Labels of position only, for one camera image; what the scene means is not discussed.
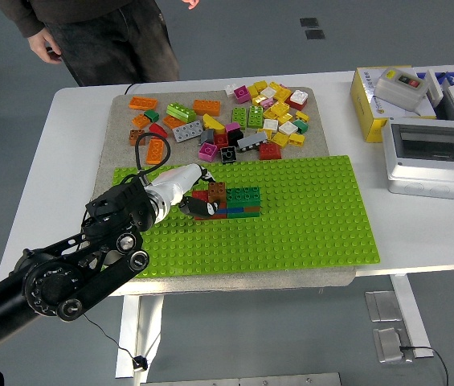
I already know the white plastic part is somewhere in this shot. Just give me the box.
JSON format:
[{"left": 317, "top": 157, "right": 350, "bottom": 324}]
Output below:
[{"left": 425, "top": 68, "right": 444, "bottom": 108}]

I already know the red brick with white top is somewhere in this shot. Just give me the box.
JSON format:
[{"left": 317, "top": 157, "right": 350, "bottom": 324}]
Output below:
[{"left": 284, "top": 89, "right": 309, "bottom": 112}]

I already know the grey push-button switch box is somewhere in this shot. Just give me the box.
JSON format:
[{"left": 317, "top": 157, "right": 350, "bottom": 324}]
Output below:
[{"left": 372, "top": 68, "right": 430, "bottom": 113}]

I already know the person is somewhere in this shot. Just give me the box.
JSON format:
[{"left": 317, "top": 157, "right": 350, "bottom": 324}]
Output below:
[{"left": 0, "top": 0, "right": 202, "bottom": 88}]

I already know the person's right hand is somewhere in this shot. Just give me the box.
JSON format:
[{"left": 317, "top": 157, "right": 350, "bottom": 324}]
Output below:
[{"left": 27, "top": 27, "right": 63, "bottom": 65}]

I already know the black floor cable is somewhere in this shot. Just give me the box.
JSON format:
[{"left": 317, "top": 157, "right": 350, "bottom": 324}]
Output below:
[{"left": 399, "top": 344, "right": 451, "bottom": 386}]

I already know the dark green wide toy brick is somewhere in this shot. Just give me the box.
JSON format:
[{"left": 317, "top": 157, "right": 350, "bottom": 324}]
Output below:
[{"left": 225, "top": 186, "right": 262, "bottom": 207}]

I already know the grey long toy brick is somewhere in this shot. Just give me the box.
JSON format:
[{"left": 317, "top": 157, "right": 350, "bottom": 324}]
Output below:
[{"left": 172, "top": 119, "right": 205, "bottom": 143}]

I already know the yellow curved toy brick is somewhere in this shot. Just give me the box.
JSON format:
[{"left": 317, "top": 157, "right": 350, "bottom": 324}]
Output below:
[{"left": 202, "top": 113, "right": 226, "bottom": 133}]

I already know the thin black cord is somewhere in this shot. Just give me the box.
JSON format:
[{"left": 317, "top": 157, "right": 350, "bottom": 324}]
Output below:
[{"left": 83, "top": 314, "right": 137, "bottom": 361}]

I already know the red sloped toy brick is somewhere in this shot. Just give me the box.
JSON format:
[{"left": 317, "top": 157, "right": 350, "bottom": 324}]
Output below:
[
  {"left": 258, "top": 142, "right": 283, "bottom": 161},
  {"left": 148, "top": 122, "right": 169, "bottom": 141}
]

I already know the lime green long toy brick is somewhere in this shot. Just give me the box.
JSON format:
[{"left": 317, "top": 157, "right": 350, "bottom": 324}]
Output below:
[
  {"left": 231, "top": 106, "right": 247, "bottom": 129},
  {"left": 166, "top": 101, "right": 197, "bottom": 124},
  {"left": 247, "top": 105, "right": 264, "bottom": 129}
]

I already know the grey-brown mat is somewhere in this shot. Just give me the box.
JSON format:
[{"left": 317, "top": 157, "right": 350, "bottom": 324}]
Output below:
[{"left": 89, "top": 86, "right": 357, "bottom": 298}]

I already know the yellow cardboard box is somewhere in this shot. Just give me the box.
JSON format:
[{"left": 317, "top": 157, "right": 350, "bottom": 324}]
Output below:
[{"left": 350, "top": 66, "right": 437, "bottom": 144}]

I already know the long metal floor plate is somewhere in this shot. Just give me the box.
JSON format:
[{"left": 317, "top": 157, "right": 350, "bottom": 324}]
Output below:
[{"left": 140, "top": 372, "right": 342, "bottom": 386}]

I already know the green studded baseplate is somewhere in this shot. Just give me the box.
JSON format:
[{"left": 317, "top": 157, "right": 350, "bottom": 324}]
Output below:
[{"left": 112, "top": 154, "right": 382, "bottom": 279}]

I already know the orange long toy brick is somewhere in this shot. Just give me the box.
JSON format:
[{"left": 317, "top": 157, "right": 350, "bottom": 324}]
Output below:
[
  {"left": 128, "top": 96, "right": 158, "bottom": 112},
  {"left": 162, "top": 114, "right": 186, "bottom": 130},
  {"left": 145, "top": 138, "right": 166, "bottom": 165},
  {"left": 192, "top": 99, "right": 222, "bottom": 117}
]

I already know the white distribution box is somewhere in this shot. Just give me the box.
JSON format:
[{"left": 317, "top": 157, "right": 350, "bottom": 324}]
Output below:
[{"left": 379, "top": 116, "right": 454, "bottom": 202}]

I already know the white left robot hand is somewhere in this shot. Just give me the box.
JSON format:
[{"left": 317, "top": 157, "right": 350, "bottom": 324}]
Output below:
[{"left": 145, "top": 162, "right": 220, "bottom": 221}]

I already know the white table leg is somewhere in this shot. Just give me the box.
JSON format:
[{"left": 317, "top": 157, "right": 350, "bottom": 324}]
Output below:
[
  {"left": 114, "top": 294, "right": 166, "bottom": 379},
  {"left": 389, "top": 273, "right": 435, "bottom": 359}
]

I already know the grey narrow toy brick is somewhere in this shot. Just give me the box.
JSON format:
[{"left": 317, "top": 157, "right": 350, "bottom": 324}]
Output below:
[{"left": 237, "top": 131, "right": 269, "bottom": 153}]

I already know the black hollow toy brick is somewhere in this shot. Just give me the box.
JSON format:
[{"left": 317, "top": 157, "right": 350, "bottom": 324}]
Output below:
[{"left": 219, "top": 145, "right": 238, "bottom": 164}]

